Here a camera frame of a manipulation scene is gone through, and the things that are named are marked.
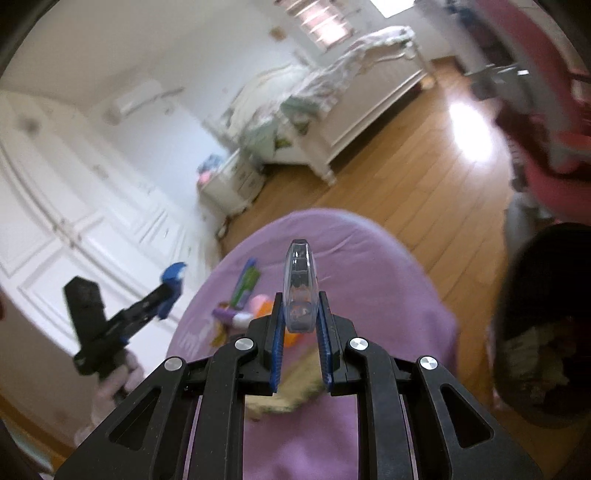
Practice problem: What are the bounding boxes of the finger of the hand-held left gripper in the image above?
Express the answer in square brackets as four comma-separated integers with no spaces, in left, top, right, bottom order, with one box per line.
[121,261,188,326]

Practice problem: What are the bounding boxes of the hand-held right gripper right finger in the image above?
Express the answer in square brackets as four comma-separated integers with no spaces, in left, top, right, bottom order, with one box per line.
[316,291,544,480]

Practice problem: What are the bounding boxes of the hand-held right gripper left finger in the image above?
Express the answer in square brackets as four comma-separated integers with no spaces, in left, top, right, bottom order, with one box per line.
[54,292,284,480]

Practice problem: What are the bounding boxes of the black trash bin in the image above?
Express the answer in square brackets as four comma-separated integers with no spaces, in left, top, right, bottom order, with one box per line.
[488,222,591,428]

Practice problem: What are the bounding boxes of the person's left hand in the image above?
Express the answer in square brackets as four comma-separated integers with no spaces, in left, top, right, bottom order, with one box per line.
[90,353,141,418]

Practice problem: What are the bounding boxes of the beige fuzzy object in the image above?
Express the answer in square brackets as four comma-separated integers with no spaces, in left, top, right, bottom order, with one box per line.
[244,368,325,422]

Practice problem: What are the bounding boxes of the white purple tube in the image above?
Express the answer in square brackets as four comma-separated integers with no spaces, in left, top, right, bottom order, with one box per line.
[211,305,254,329]

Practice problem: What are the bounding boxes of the green snack packet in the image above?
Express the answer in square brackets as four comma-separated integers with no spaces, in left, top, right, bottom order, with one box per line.
[229,258,262,311]

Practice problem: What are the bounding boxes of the purple tablecloth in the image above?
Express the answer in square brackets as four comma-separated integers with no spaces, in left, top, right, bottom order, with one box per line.
[166,209,459,480]

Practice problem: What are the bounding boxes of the white wardrobe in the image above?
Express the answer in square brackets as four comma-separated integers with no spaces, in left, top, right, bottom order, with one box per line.
[0,90,205,354]

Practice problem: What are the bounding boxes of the white nightstand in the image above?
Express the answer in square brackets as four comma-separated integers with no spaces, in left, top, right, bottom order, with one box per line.
[198,150,267,223]

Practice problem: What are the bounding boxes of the white air conditioner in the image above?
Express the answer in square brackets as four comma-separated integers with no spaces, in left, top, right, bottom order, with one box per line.
[107,79,163,124]

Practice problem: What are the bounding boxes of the white bed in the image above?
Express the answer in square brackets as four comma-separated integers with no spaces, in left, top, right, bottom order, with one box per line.
[203,25,439,186]

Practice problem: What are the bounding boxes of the pale floral blanket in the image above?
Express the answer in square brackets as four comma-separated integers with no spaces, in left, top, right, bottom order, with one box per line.
[276,25,416,121]

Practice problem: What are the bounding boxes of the window with striped blind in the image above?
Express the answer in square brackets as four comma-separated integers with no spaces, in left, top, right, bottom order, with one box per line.
[274,0,357,49]

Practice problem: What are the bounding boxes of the pink and white chair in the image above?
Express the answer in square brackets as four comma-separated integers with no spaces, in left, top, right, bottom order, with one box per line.
[462,0,591,219]

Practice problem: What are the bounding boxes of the bright narrow window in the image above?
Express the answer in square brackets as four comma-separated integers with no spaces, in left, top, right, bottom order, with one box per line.
[372,0,417,17]

